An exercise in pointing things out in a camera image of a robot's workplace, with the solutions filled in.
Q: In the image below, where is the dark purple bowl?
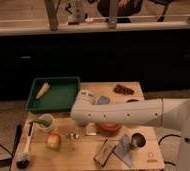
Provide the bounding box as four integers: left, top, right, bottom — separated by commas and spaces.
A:
126, 99, 139, 102

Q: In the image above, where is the wooden table frame leg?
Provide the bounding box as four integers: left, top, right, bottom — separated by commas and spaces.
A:
44, 0, 58, 31

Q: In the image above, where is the blue sponge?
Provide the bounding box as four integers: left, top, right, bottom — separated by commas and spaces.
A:
97, 96, 110, 105

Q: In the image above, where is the yellow corn cob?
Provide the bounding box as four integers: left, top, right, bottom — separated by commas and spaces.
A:
36, 83, 50, 99

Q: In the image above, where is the red yellow apple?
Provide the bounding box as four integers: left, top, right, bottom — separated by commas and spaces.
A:
46, 133, 61, 149

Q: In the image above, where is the silver metal fork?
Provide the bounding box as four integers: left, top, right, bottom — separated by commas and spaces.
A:
66, 132, 97, 140

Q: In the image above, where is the orange bowl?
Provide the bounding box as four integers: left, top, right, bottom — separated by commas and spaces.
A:
99, 123, 121, 134

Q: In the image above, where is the green plastic tray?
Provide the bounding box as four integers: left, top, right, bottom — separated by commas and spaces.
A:
26, 77, 80, 113

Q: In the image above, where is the wooden post middle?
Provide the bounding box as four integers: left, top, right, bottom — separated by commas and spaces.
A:
108, 0, 119, 29

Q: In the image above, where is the wooden block eraser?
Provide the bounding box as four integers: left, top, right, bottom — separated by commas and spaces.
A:
94, 140, 116, 167

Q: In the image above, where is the black floor cable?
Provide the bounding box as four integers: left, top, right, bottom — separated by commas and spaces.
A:
158, 133, 182, 168

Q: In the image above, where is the small metal cup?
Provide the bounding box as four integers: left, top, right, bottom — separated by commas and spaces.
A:
131, 133, 146, 150

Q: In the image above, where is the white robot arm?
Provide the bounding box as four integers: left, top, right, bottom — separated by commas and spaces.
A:
70, 90, 190, 171

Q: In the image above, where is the white cup with green item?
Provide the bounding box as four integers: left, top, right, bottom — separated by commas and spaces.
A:
29, 114, 55, 133

